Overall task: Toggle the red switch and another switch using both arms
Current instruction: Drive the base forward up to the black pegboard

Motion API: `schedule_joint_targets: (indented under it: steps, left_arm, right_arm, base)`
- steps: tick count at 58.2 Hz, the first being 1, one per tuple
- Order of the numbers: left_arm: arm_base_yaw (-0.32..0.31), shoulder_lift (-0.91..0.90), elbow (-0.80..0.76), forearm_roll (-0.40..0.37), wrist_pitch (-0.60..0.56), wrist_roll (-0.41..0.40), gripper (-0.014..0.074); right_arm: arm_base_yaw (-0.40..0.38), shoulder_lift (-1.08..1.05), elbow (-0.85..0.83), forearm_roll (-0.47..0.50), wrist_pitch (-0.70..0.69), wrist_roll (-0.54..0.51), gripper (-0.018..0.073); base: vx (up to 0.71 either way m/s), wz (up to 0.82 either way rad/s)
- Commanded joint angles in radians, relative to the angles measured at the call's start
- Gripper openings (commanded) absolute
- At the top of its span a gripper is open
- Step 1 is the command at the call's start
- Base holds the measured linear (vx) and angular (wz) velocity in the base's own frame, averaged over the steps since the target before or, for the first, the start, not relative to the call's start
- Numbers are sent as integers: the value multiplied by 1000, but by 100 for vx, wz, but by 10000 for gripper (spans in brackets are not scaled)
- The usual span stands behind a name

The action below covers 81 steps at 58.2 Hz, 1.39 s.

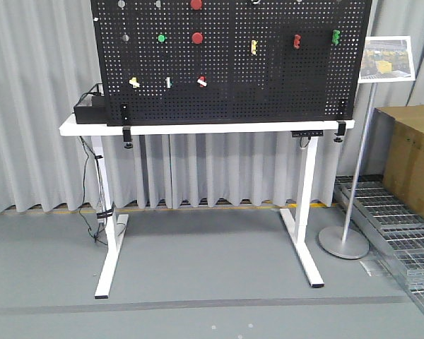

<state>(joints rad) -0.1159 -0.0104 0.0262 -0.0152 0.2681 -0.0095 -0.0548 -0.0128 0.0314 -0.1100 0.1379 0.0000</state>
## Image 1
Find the right black clamp bracket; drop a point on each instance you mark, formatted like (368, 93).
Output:
(341, 131)

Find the green white toggle switch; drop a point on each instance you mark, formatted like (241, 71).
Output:
(168, 82)

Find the white height-adjustable desk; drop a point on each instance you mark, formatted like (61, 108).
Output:
(296, 224)

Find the black power supply box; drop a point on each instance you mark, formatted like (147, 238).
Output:
(90, 108)

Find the black clamp bracket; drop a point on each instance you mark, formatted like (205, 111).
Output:
(126, 129)
(341, 131)

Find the cardboard box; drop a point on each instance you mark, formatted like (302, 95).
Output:
(404, 170)

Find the red switch upper right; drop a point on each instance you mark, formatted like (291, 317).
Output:
(296, 41)

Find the desk height control panel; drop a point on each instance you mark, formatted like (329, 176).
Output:
(307, 133)

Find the yellow toggle switch lower left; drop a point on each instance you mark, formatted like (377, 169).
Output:
(134, 82)

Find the green switch upper right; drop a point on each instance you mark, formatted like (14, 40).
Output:
(336, 36)

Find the black perforated pegboard panel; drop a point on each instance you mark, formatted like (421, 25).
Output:
(279, 84)

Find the red mushroom button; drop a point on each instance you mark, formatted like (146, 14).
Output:
(196, 4)
(197, 37)

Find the upper red mushroom button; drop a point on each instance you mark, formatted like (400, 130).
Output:
(196, 4)

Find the left black clamp bracket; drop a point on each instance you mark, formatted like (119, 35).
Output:
(126, 129)

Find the red toggle switch lower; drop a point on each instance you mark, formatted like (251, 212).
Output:
(202, 81)

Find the lower red mushroom button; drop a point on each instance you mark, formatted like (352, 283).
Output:
(197, 37)

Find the yellow switch upper middle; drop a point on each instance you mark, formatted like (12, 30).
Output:
(253, 48)

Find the metal floor grating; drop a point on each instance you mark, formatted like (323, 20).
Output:
(395, 232)

